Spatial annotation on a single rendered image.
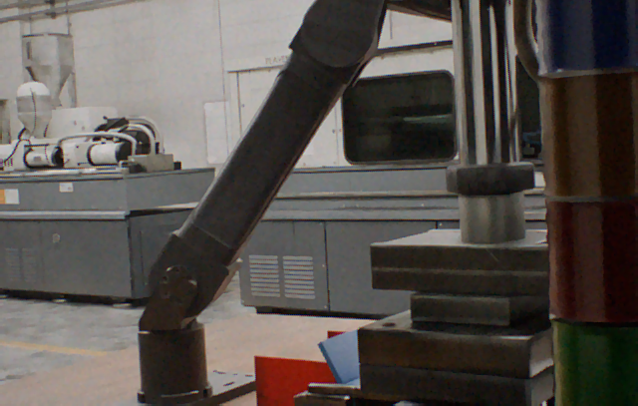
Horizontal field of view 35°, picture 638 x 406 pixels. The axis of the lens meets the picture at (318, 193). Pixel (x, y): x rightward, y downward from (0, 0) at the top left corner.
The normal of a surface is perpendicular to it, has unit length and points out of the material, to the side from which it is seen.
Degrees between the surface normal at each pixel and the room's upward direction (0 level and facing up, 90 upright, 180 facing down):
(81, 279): 90
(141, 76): 90
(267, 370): 90
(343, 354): 60
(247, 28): 90
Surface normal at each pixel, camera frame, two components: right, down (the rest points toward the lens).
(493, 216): -0.10, 0.06
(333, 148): -0.60, 0.07
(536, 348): 0.83, -0.02
